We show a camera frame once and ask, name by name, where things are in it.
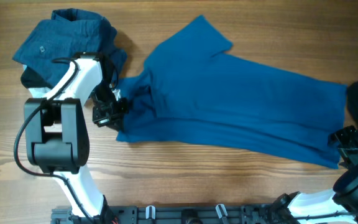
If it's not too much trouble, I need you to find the teal blue t-shirt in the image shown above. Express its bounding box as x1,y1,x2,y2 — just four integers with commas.
117,16,346,168

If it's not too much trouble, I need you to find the folded light grey garment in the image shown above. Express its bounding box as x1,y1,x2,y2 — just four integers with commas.
23,65,53,98

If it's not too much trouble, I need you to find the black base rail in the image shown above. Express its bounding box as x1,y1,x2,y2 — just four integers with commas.
50,203,358,224

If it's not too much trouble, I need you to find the folded black garment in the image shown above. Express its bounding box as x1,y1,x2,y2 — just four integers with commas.
21,67,52,89

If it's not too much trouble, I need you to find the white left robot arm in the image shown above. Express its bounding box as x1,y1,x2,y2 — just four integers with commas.
14,52,128,223

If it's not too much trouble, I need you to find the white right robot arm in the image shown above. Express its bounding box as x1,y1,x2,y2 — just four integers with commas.
268,126,358,223

